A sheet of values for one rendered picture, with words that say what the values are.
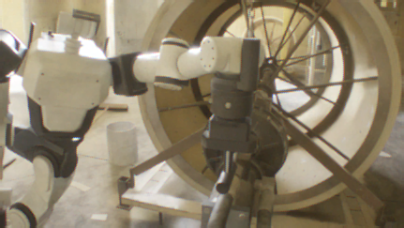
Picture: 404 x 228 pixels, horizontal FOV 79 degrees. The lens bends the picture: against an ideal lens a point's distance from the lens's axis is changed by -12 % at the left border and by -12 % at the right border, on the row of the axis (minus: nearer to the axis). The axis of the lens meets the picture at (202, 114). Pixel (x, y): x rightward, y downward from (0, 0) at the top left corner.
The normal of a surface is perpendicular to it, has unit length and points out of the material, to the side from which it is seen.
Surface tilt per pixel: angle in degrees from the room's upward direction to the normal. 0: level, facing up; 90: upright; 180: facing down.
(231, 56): 90
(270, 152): 90
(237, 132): 90
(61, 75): 102
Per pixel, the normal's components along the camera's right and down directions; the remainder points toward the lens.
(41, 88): 0.47, 0.46
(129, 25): -0.27, 0.28
